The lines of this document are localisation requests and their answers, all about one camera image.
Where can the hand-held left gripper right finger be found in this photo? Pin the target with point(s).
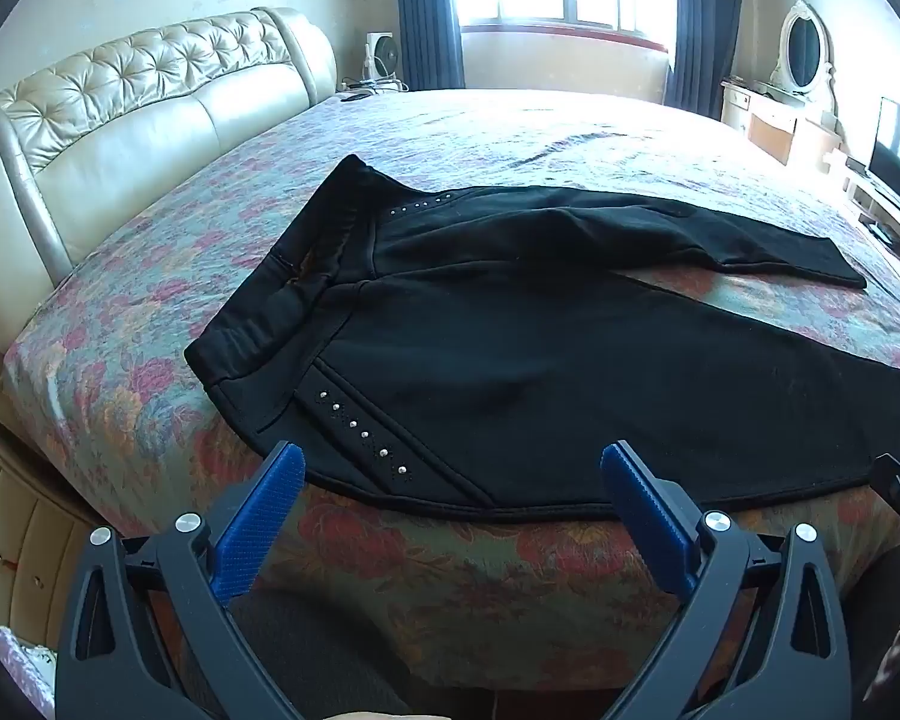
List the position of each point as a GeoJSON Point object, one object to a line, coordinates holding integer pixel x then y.
{"type": "Point", "coordinates": [643, 516]}

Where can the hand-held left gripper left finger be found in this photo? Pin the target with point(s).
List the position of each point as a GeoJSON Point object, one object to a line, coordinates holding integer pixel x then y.
{"type": "Point", "coordinates": [264, 516]}

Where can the black pants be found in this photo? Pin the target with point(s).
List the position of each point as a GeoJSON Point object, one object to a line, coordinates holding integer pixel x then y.
{"type": "Point", "coordinates": [495, 360]}

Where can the beige nightstand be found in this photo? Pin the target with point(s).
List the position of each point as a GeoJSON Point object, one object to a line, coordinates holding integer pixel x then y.
{"type": "Point", "coordinates": [22, 540]}

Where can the white television stand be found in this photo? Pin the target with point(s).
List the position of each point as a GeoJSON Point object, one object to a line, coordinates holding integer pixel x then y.
{"type": "Point", "coordinates": [881, 217]}

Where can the cream dresser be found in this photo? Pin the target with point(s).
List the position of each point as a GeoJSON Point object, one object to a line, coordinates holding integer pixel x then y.
{"type": "Point", "coordinates": [769, 120]}

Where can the floral bedspread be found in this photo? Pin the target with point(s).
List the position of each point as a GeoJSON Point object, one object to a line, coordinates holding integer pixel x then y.
{"type": "Point", "coordinates": [510, 131]}

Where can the beige leather headboard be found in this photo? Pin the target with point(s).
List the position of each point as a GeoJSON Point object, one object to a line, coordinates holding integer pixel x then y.
{"type": "Point", "coordinates": [157, 112]}

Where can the white oval vanity mirror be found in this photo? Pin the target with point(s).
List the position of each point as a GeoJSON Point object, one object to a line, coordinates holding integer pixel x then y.
{"type": "Point", "coordinates": [801, 49]}

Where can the small white fan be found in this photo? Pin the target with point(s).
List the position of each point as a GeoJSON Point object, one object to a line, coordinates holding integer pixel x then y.
{"type": "Point", "coordinates": [382, 56]}

